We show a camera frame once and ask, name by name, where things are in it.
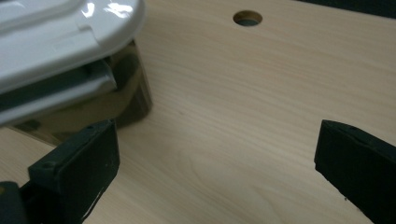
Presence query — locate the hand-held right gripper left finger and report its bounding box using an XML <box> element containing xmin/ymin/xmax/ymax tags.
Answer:
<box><xmin>20</xmin><ymin>119</ymin><xmax>121</xmax><ymax>224</ymax></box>

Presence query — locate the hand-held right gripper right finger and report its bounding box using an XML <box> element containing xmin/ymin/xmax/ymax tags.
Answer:
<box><xmin>313</xmin><ymin>119</ymin><xmax>396</xmax><ymax>224</ymax></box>

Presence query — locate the clear grey plastic storage box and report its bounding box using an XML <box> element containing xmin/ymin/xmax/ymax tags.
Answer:
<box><xmin>0</xmin><ymin>40</ymin><xmax>154</xmax><ymax>147</ymax></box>

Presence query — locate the white plastic box lid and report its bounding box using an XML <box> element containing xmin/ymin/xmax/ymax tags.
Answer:
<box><xmin>0</xmin><ymin>0</ymin><xmax>147</xmax><ymax>95</ymax></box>

